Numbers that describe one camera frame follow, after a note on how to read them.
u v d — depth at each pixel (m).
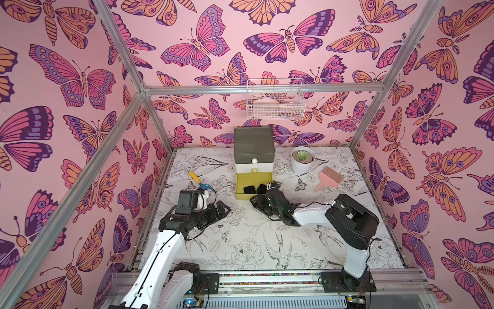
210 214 0.69
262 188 0.98
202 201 0.65
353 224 0.49
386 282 0.75
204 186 1.03
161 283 0.44
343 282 0.65
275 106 0.92
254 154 0.92
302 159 1.00
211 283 0.74
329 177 1.06
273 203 0.73
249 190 1.00
